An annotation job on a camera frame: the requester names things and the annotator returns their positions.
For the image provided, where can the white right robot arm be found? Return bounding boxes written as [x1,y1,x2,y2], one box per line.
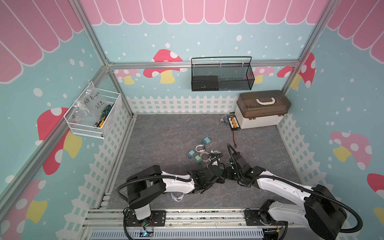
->
[230,152,347,240]

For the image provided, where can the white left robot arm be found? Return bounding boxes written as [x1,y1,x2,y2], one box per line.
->
[120,165,225,221]

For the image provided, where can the red black charger lead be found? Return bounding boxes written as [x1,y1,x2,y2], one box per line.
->
[232,130,237,149]

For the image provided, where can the black yellow battery charger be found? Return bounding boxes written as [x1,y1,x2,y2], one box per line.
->
[227,115,241,131]

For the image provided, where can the brown lid storage box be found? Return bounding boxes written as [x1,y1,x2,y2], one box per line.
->
[235,90,292,129]

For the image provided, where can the black box in basket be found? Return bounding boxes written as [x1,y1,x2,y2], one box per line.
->
[191,76,219,92]

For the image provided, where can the green tool in basket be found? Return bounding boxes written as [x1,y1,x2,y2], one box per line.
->
[94,105,113,128]

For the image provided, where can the clear labelled plastic bag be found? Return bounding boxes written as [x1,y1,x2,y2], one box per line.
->
[73,84,109,121]

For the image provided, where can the green wall charger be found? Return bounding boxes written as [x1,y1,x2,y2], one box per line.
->
[195,156,203,165]

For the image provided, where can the white coiled cable small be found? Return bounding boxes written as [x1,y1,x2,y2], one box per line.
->
[195,145,206,153]

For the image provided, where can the teal wall charger left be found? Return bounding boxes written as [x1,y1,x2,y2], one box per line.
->
[187,150,195,159]

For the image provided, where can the teal wall charger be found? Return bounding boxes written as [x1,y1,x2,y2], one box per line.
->
[187,150,195,159]
[202,137,211,146]

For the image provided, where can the teal wall charger far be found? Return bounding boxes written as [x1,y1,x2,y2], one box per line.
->
[202,137,211,146]

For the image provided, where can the black wire mesh wall basket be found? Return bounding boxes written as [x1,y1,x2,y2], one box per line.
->
[191,56,255,91]

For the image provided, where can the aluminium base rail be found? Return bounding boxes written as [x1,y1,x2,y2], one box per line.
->
[80,208,289,240]

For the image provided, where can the white wire wall basket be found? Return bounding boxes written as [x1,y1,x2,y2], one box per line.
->
[64,83,122,139]

